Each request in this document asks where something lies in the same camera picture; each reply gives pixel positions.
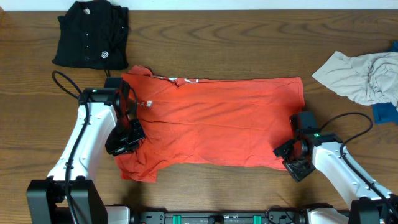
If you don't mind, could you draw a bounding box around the orange red t-shirt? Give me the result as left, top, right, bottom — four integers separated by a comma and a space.
116, 65, 305, 182

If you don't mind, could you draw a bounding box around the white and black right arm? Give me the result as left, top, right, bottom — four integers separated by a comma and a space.
274, 112, 397, 223

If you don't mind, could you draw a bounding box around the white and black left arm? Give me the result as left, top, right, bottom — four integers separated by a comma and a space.
27, 77, 146, 223

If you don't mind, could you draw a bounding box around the blue cloth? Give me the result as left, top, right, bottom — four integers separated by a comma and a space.
371, 40, 397, 124

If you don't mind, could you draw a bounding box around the beige crumpled shirt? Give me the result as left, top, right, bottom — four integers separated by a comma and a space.
312, 51, 397, 107

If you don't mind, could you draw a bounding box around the folded black shirt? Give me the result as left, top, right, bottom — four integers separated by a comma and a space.
52, 1, 129, 72

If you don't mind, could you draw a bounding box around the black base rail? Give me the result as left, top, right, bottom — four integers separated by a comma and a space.
105, 203, 352, 224

